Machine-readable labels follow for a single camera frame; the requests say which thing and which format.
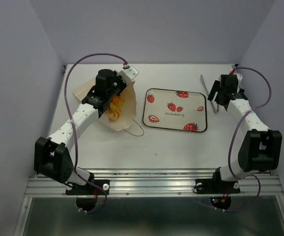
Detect metal tongs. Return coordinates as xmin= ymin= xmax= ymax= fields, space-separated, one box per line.
xmin=200 ymin=74 xmax=219 ymax=114

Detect fake croissant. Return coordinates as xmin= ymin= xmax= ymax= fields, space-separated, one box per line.
xmin=107 ymin=95 xmax=124 ymax=121

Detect beige paper bag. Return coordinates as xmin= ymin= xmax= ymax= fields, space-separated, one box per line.
xmin=72 ymin=69 xmax=145 ymax=137

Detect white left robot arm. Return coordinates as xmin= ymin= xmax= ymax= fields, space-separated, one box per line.
xmin=34 ymin=66 xmax=138 ymax=194

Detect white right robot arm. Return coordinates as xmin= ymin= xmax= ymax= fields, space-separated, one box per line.
xmin=208 ymin=74 xmax=282 ymax=192

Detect strawberry print tray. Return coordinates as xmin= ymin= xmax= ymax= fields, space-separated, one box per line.
xmin=142 ymin=88 xmax=208 ymax=133

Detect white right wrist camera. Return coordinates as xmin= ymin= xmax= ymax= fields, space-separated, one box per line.
xmin=229 ymin=69 xmax=243 ymax=88

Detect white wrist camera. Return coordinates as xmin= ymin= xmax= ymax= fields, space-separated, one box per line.
xmin=229 ymin=69 xmax=243 ymax=88
xmin=118 ymin=64 xmax=139 ymax=84

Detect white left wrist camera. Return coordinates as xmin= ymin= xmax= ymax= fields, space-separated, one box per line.
xmin=118 ymin=64 xmax=139 ymax=84

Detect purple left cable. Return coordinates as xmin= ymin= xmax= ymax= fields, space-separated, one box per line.
xmin=64 ymin=53 xmax=128 ymax=214

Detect purple cable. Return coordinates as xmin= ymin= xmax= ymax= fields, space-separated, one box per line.
xmin=64 ymin=53 xmax=128 ymax=214
xmin=198 ymin=65 xmax=272 ymax=212

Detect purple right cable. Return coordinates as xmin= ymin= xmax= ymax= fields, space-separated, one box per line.
xmin=198 ymin=65 xmax=272 ymax=212

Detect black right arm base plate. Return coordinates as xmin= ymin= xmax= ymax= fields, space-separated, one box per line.
xmin=194 ymin=178 xmax=240 ymax=195

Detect aluminium front frame rails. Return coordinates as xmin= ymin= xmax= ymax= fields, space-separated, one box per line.
xmin=25 ymin=168 xmax=284 ymax=198

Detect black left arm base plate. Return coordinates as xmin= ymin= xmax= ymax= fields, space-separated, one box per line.
xmin=65 ymin=179 xmax=110 ymax=196

